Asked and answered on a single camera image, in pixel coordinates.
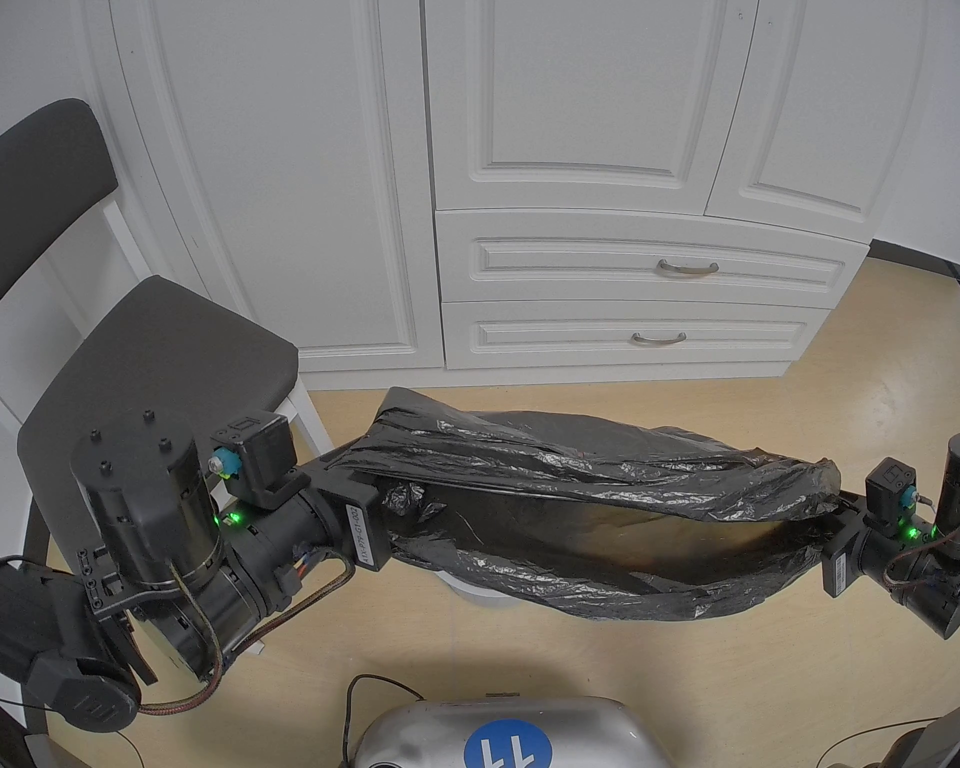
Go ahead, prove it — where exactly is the white chair dark grey seat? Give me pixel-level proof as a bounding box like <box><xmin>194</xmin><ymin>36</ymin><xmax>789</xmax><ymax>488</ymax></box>
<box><xmin>0</xmin><ymin>97</ymin><xmax>336</xmax><ymax>768</ymax></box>

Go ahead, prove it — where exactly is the black plastic bag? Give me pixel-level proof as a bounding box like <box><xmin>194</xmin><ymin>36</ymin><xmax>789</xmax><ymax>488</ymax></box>
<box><xmin>341</xmin><ymin>386</ymin><xmax>843</xmax><ymax>624</ymax></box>

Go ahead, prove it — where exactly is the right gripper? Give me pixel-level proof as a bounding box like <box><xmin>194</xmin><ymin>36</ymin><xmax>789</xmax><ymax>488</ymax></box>
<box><xmin>821</xmin><ymin>521</ymin><xmax>933</xmax><ymax>603</ymax></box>

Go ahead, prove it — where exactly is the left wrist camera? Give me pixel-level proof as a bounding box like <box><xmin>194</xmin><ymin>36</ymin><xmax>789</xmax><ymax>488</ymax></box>
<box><xmin>210</xmin><ymin>410</ymin><xmax>299</xmax><ymax>513</ymax></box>

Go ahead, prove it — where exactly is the white wardrobe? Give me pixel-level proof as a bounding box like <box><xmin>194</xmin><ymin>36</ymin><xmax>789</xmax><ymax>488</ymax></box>
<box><xmin>75</xmin><ymin>0</ymin><xmax>931</xmax><ymax>391</ymax></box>

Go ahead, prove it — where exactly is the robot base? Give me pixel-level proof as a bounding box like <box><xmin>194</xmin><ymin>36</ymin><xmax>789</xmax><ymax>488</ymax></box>
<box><xmin>352</xmin><ymin>693</ymin><xmax>670</xmax><ymax>768</ymax></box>

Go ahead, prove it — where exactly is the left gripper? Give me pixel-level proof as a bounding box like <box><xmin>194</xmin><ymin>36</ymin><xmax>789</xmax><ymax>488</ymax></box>
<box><xmin>221</xmin><ymin>456</ymin><xmax>393</xmax><ymax>625</ymax></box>

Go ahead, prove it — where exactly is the white trash bin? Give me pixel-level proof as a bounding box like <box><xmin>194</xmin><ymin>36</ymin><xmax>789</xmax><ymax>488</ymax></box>
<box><xmin>437</xmin><ymin>568</ymin><xmax>528</xmax><ymax>610</ymax></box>

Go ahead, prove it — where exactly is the black cable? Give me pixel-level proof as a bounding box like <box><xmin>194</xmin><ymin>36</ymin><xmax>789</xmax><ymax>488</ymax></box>
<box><xmin>341</xmin><ymin>673</ymin><xmax>426</xmax><ymax>763</ymax></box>
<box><xmin>816</xmin><ymin>718</ymin><xmax>942</xmax><ymax>768</ymax></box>

